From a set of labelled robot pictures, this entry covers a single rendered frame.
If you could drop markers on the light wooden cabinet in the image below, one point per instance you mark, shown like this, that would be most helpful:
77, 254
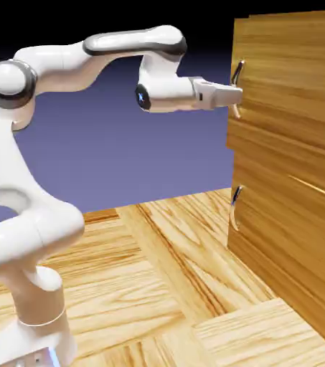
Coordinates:
294, 137

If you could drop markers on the wooden cabinet door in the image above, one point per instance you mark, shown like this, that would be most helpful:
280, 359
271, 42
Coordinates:
288, 235
288, 86

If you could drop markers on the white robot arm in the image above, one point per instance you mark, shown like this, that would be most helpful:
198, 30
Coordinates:
4, 172

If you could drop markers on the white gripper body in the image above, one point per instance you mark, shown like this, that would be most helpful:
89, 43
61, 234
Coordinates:
226, 96

